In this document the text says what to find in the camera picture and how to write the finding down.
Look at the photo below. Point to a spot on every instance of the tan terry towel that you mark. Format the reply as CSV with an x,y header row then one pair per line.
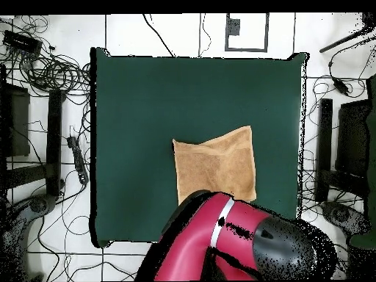
x,y
214,167

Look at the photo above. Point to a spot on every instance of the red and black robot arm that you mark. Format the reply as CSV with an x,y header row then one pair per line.
x,y
194,241

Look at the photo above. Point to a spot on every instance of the dark green table cloth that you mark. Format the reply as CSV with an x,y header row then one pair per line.
x,y
147,102

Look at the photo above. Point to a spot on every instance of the black power strip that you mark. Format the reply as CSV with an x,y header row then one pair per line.
x,y
78,160

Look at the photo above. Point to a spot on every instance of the dark stand base leg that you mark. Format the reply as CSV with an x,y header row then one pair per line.
x,y
38,205
343,214

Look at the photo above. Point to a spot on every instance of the black power adapter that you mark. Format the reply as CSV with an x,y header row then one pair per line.
x,y
341,87

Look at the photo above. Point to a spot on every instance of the black rod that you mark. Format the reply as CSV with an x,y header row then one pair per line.
x,y
343,39

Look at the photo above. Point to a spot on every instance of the black box device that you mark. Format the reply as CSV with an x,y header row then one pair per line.
x,y
22,42

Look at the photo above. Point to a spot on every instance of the black stand frame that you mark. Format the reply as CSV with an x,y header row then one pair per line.
x,y
324,141
54,141

